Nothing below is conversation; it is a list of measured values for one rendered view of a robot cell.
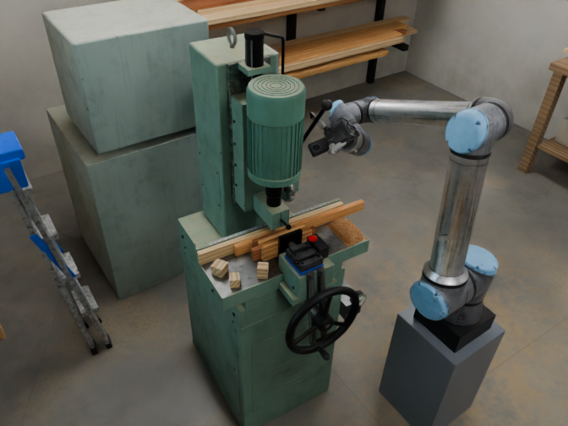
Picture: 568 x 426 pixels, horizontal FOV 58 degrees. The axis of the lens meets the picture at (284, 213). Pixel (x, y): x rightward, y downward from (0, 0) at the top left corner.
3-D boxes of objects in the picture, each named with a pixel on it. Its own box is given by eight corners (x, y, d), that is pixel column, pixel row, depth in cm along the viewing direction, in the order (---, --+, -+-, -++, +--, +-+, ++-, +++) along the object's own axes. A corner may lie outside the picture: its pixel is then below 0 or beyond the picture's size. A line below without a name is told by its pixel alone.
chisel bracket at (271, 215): (271, 234, 178) (272, 215, 172) (253, 212, 187) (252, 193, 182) (290, 227, 181) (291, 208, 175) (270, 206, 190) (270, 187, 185)
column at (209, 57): (224, 243, 201) (214, 65, 157) (201, 211, 216) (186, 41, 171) (274, 225, 210) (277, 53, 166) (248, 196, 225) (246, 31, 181)
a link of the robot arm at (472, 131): (469, 311, 183) (520, 109, 143) (439, 333, 173) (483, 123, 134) (434, 289, 193) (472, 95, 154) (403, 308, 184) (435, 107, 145)
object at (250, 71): (248, 92, 159) (247, 37, 148) (237, 82, 164) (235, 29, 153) (270, 87, 162) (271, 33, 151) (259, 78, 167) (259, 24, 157)
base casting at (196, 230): (239, 330, 179) (238, 312, 173) (177, 235, 217) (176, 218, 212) (344, 284, 198) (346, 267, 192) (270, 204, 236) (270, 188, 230)
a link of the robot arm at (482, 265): (493, 292, 193) (510, 259, 182) (466, 312, 184) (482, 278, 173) (460, 269, 202) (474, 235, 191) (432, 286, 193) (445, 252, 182)
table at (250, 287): (235, 331, 162) (234, 319, 158) (196, 271, 183) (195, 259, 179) (385, 266, 187) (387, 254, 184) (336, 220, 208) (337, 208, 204)
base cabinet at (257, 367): (243, 436, 223) (239, 330, 179) (191, 341, 261) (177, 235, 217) (329, 390, 241) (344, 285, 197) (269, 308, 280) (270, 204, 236)
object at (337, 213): (236, 256, 181) (236, 248, 178) (233, 253, 182) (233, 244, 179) (363, 210, 204) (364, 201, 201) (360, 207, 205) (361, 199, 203)
